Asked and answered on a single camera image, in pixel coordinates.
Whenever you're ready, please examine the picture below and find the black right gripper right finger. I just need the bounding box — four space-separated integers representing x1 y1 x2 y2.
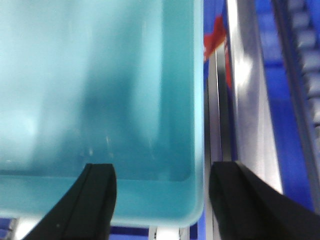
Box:
208 161 320 240

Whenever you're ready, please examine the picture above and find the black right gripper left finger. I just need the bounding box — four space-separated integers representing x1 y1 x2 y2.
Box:
24 163 117 240

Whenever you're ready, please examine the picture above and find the light teal plastic bin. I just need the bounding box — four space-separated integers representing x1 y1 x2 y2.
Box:
0 0 204 227

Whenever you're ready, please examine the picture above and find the red snack bag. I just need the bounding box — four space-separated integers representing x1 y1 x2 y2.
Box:
203 14 233 90

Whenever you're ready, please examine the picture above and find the grey roller track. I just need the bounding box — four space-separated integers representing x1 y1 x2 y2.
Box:
272 0 320 213

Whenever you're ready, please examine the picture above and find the right shelf steel front rail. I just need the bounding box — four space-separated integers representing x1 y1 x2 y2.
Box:
205 0 283 193

